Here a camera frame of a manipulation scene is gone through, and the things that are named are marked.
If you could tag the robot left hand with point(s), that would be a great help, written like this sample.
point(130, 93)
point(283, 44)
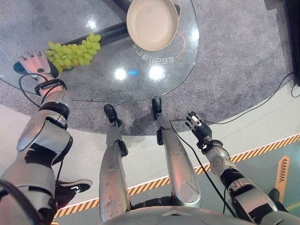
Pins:
point(35, 64)

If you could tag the robot left arm silver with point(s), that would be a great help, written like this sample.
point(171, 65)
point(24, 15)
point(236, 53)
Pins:
point(39, 133)

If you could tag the robot torso silver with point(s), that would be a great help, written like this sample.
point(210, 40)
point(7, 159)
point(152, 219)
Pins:
point(178, 216)

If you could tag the orange black hazard tape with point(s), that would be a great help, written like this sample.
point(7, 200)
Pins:
point(150, 185)

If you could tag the teal round object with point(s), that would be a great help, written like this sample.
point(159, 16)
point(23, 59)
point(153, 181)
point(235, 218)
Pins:
point(18, 68)

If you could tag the robot right leg silver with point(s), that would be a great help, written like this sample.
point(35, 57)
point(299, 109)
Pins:
point(180, 168)

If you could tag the robot left leg silver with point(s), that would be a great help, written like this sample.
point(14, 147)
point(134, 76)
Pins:
point(112, 173)

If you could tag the robot right arm silver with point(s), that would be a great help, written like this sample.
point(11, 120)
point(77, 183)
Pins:
point(243, 189)

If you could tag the black cabinet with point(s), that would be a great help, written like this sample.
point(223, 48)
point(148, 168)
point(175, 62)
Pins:
point(294, 39)

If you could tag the black table base tube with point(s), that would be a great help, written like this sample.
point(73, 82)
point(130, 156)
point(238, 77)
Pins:
point(112, 31)

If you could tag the grey round carpet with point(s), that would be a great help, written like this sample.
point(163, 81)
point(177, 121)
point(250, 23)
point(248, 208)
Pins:
point(234, 70)

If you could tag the orange arrow floor sticker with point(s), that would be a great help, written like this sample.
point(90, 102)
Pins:
point(282, 174)

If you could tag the person's black white shoe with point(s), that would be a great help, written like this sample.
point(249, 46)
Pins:
point(75, 187)

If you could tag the robot leg silver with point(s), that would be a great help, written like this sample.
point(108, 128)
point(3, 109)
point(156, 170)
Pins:
point(180, 168)
point(112, 173)

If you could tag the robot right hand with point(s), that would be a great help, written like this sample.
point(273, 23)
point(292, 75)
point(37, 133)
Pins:
point(202, 129)

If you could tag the green grape bunch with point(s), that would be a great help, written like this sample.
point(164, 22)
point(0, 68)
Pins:
point(75, 52)

